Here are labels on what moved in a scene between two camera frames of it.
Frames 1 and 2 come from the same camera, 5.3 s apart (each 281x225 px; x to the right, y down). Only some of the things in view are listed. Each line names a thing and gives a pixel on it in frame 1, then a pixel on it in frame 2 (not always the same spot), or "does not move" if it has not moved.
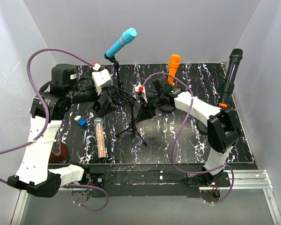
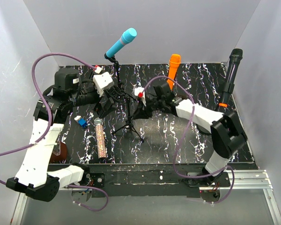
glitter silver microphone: (100, 138) does not move
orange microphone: (174, 62) does not move
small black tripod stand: (121, 95) → (129, 123)
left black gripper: (107, 106) does not move
